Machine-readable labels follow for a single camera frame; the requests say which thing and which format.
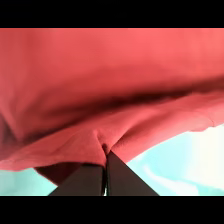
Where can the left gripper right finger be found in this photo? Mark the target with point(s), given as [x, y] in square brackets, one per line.
[125, 180]

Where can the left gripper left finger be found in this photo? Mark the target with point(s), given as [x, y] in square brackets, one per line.
[83, 184]

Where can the red T-shirt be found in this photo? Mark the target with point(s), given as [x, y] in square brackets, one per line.
[100, 90]

